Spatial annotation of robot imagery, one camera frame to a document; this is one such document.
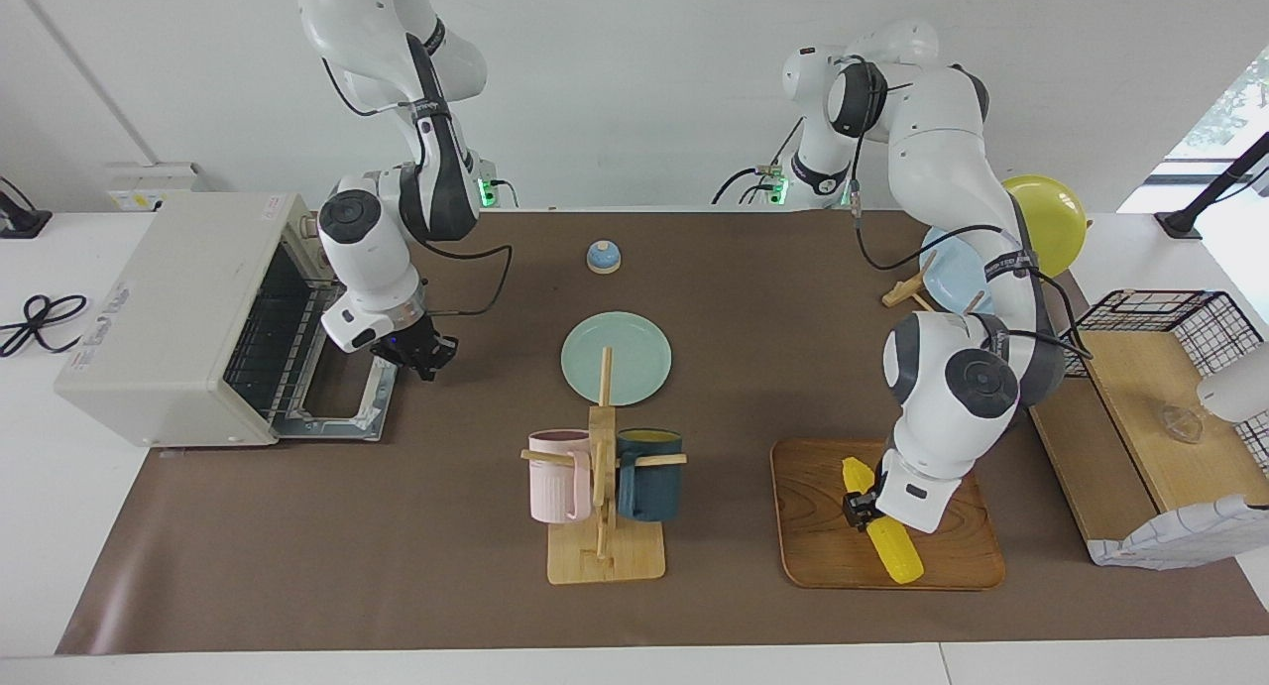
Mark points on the beige toaster oven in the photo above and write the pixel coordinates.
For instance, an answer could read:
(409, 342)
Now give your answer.
(159, 318)

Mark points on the wooden mug tree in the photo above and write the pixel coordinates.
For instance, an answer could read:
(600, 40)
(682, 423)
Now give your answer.
(605, 561)

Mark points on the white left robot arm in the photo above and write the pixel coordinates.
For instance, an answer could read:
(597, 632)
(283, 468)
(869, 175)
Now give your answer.
(952, 407)

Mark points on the brown table mat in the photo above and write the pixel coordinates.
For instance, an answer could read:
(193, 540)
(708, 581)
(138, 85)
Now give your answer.
(397, 546)

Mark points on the white wall socket box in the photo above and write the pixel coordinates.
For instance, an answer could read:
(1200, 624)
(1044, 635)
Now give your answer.
(149, 187)

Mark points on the brown wooden tray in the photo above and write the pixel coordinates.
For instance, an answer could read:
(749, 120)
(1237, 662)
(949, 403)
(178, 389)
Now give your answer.
(813, 546)

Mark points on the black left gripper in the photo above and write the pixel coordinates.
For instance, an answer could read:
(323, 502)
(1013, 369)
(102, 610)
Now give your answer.
(865, 507)

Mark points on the yellow corn cob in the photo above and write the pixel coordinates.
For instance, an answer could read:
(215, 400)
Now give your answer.
(897, 556)

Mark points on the light blue plate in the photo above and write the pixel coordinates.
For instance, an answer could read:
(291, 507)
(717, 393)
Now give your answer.
(952, 274)

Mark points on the dark blue mug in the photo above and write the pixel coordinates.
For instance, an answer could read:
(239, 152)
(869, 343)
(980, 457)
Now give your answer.
(649, 482)

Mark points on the white checked cloth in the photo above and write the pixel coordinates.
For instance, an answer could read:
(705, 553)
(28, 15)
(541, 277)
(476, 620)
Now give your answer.
(1180, 541)

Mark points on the black desk clamp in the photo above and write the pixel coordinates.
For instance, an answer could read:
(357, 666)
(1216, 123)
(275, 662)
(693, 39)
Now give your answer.
(20, 224)

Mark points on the pink mug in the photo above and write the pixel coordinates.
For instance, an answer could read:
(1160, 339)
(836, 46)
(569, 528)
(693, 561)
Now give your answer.
(555, 482)

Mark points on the yellow plate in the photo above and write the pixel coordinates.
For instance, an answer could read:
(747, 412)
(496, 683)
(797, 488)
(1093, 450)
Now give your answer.
(1051, 219)

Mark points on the wooden plate rack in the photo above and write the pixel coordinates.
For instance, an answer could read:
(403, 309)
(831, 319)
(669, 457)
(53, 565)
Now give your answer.
(902, 293)

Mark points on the toaster oven door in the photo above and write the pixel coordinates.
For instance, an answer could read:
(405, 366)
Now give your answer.
(382, 407)

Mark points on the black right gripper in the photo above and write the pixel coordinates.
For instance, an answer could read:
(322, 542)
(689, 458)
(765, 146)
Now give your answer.
(414, 343)

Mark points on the clear glass item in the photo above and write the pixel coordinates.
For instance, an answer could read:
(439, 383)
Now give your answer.
(1180, 424)

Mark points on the black clamp stand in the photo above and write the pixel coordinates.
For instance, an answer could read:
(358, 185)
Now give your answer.
(1180, 224)

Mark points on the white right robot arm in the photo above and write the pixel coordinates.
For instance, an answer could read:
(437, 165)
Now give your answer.
(372, 249)

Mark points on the pale green plate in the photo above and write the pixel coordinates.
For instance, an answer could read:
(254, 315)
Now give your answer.
(634, 353)

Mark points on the white rounded device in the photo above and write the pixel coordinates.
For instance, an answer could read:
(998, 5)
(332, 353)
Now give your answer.
(1239, 388)

